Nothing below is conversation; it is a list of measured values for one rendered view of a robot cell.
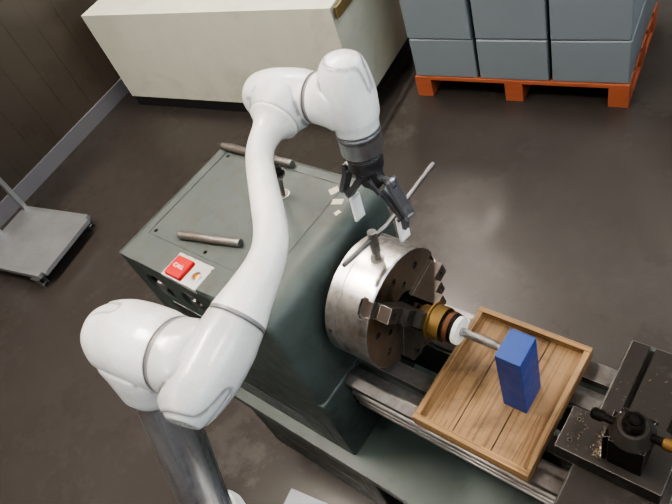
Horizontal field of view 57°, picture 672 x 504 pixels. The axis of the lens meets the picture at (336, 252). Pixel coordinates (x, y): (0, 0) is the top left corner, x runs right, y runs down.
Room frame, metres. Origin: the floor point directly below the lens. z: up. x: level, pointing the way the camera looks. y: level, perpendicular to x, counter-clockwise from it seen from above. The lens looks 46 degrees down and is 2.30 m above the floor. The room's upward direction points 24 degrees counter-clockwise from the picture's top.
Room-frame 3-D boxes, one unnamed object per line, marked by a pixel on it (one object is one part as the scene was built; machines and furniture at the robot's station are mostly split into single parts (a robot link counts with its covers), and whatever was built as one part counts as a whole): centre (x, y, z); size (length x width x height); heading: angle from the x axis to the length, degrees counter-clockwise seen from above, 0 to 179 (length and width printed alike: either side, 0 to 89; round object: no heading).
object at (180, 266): (1.18, 0.38, 1.26); 0.06 x 0.06 x 0.02; 36
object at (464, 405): (0.71, -0.24, 0.89); 0.36 x 0.30 x 0.04; 126
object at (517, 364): (0.67, -0.27, 1.00); 0.08 x 0.06 x 0.23; 126
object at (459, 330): (0.74, -0.22, 1.08); 0.13 x 0.07 x 0.07; 36
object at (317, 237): (1.26, 0.19, 1.06); 0.59 x 0.48 x 0.39; 36
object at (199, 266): (1.16, 0.36, 1.23); 0.13 x 0.08 x 0.06; 36
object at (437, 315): (0.83, -0.15, 1.08); 0.09 x 0.09 x 0.09; 36
